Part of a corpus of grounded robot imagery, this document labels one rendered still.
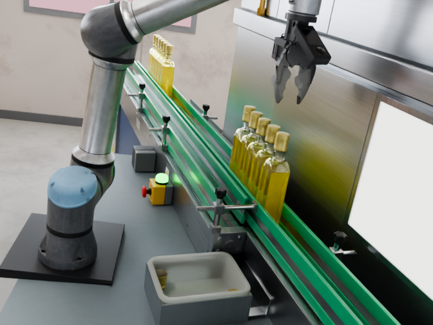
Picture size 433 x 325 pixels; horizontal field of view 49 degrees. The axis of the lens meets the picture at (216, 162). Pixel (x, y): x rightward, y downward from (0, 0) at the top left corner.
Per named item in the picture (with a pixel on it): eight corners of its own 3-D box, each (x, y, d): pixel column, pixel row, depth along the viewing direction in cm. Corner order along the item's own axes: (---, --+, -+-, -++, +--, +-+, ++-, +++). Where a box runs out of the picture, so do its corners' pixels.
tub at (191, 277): (249, 320, 116) (254, 291, 112) (158, 333, 108) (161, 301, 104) (224, 277, 131) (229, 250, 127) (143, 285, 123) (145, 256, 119)
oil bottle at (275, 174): (278, 234, 131) (293, 162, 123) (259, 235, 129) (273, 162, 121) (269, 224, 136) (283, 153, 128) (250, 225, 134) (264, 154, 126)
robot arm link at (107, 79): (55, 202, 130) (86, -2, 109) (75, 180, 144) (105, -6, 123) (98, 215, 130) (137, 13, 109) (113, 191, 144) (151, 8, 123)
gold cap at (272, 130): (279, 144, 127) (283, 128, 126) (268, 144, 126) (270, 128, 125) (274, 139, 131) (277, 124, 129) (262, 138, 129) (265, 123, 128)
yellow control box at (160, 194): (171, 206, 166) (173, 186, 163) (150, 206, 163) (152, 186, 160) (167, 196, 172) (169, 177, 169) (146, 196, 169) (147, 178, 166)
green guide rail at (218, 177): (243, 224, 133) (249, 198, 130) (240, 224, 132) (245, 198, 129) (133, 74, 283) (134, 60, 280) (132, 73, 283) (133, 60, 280)
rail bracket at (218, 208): (254, 231, 129) (261, 190, 125) (194, 235, 123) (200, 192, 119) (249, 226, 132) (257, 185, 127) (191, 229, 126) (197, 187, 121)
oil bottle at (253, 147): (261, 213, 141) (274, 146, 133) (243, 215, 139) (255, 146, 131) (253, 204, 146) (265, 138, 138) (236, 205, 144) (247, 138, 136)
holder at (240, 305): (267, 319, 118) (273, 293, 115) (158, 333, 108) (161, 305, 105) (241, 277, 132) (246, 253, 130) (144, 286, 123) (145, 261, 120)
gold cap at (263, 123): (270, 136, 132) (273, 121, 131) (259, 136, 131) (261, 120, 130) (265, 131, 135) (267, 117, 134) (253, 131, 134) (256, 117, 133)
